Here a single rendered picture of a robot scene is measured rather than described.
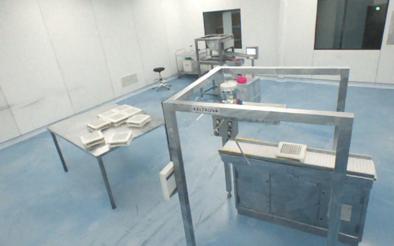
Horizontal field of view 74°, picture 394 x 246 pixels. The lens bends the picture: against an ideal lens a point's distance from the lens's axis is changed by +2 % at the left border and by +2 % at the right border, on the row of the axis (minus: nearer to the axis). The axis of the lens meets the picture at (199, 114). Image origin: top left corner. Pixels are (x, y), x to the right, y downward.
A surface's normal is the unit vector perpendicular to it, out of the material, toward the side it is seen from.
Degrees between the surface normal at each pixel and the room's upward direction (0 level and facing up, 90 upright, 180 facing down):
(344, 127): 90
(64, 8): 90
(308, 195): 90
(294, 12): 90
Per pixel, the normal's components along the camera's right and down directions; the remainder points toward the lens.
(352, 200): -0.43, 0.40
